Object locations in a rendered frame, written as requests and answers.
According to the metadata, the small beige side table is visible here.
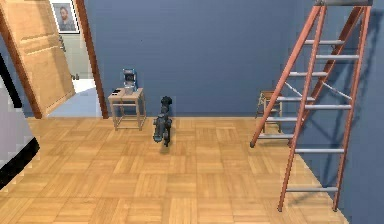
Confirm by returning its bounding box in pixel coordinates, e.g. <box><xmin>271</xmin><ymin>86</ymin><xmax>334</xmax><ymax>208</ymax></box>
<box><xmin>107</xmin><ymin>87</ymin><xmax>148</xmax><ymax>132</ymax></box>

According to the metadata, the small wooden stool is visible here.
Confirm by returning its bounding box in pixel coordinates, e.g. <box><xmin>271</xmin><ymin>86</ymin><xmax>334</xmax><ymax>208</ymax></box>
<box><xmin>254</xmin><ymin>90</ymin><xmax>285</xmax><ymax>135</ymax></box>

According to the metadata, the red ladder with grey rungs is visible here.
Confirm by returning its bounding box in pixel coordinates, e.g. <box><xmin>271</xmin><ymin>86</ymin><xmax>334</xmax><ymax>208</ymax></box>
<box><xmin>249</xmin><ymin>0</ymin><xmax>374</xmax><ymax>213</ymax></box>

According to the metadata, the framed portrait picture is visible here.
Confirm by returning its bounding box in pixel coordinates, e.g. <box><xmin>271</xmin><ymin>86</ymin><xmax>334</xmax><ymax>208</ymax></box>
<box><xmin>49</xmin><ymin>0</ymin><xmax>81</xmax><ymax>35</ymax></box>

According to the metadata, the light wooden room door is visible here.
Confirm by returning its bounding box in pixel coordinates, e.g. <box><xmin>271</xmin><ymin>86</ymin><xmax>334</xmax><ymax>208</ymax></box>
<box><xmin>0</xmin><ymin>0</ymin><xmax>77</xmax><ymax>117</ymax></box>

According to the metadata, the grey black-edged furniture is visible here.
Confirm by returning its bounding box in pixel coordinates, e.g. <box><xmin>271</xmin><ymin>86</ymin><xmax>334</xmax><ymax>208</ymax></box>
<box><xmin>0</xmin><ymin>52</ymin><xmax>41</xmax><ymax>192</ymax></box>

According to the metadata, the brown door frame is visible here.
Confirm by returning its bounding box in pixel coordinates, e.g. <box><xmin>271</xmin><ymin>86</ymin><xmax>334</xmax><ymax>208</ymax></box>
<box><xmin>0</xmin><ymin>0</ymin><xmax>110</xmax><ymax>120</ymax></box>

